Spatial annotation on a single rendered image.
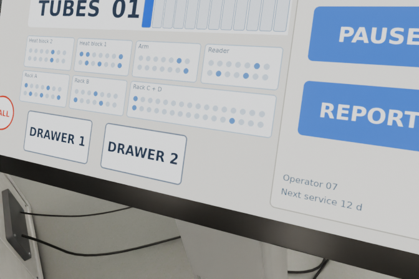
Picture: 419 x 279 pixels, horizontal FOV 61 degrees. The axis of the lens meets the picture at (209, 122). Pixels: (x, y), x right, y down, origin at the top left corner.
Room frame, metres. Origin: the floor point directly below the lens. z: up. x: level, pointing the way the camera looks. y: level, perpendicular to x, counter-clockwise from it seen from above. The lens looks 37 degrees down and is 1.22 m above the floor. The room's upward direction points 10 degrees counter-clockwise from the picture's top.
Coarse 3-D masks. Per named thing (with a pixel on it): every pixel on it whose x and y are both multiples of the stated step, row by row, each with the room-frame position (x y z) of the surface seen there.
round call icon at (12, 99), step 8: (0, 96) 0.38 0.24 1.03; (8, 96) 0.37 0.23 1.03; (16, 96) 0.37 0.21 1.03; (0, 104) 0.37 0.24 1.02; (8, 104) 0.37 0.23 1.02; (0, 112) 0.37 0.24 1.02; (8, 112) 0.36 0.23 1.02; (0, 120) 0.36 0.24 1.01; (8, 120) 0.36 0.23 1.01; (0, 128) 0.35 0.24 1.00; (8, 128) 0.35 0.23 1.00
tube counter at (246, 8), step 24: (120, 0) 0.37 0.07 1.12; (144, 0) 0.35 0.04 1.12; (168, 0) 0.34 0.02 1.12; (192, 0) 0.33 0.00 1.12; (216, 0) 0.32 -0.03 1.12; (240, 0) 0.31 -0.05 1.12; (264, 0) 0.30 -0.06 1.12; (288, 0) 0.29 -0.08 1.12; (120, 24) 0.35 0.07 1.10; (144, 24) 0.34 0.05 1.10; (168, 24) 0.33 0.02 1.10; (192, 24) 0.31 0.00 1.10; (216, 24) 0.30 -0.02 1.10; (240, 24) 0.29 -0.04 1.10; (264, 24) 0.28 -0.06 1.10; (288, 24) 0.27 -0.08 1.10
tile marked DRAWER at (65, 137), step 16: (32, 112) 0.35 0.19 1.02; (32, 128) 0.33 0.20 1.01; (48, 128) 0.32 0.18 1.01; (64, 128) 0.31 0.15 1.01; (80, 128) 0.31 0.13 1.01; (32, 144) 0.32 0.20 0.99; (48, 144) 0.31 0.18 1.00; (64, 144) 0.30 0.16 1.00; (80, 144) 0.30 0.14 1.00; (64, 160) 0.29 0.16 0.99; (80, 160) 0.28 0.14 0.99
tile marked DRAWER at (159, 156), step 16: (112, 128) 0.29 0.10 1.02; (128, 128) 0.28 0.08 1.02; (144, 128) 0.27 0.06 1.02; (112, 144) 0.28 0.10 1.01; (128, 144) 0.27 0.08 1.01; (144, 144) 0.26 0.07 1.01; (160, 144) 0.26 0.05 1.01; (176, 144) 0.25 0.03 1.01; (112, 160) 0.27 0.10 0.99; (128, 160) 0.26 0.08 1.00; (144, 160) 0.26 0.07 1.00; (160, 160) 0.25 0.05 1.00; (176, 160) 0.24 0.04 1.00; (144, 176) 0.25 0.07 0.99; (160, 176) 0.24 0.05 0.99; (176, 176) 0.23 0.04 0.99
